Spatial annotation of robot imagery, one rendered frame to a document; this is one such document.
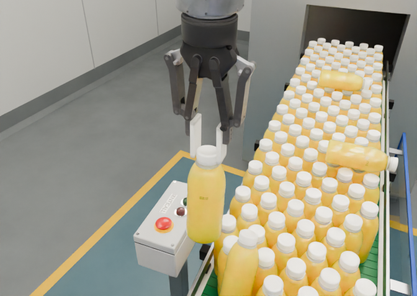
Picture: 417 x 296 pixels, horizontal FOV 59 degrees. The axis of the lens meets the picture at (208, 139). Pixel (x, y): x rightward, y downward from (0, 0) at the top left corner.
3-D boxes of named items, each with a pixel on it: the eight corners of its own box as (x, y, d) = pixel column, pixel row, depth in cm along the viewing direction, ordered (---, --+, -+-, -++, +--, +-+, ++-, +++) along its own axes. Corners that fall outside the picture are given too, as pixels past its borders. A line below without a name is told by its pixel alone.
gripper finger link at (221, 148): (223, 118, 59) (227, 118, 58) (222, 154, 62) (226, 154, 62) (216, 127, 56) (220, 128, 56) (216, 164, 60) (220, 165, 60)
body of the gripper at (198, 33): (167, 14, 47) (170, 81, 52) (231, 22, 44) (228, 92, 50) (191, 0, 53) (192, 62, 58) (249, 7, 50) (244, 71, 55)
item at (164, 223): (152, 229, 82) (152, 225, 81) (160, 218, 85) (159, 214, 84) (167, 233, 81) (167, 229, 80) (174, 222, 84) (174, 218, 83)
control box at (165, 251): (137, 264, 86) (132, 234, 80) (175, 207, 102) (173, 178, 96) (176, 278, 83) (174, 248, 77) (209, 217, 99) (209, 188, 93)
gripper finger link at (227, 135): (225, 111, 57) (244, 115, 56) (224, 139, 60) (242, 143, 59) (222, 116, 56) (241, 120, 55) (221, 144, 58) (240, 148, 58)
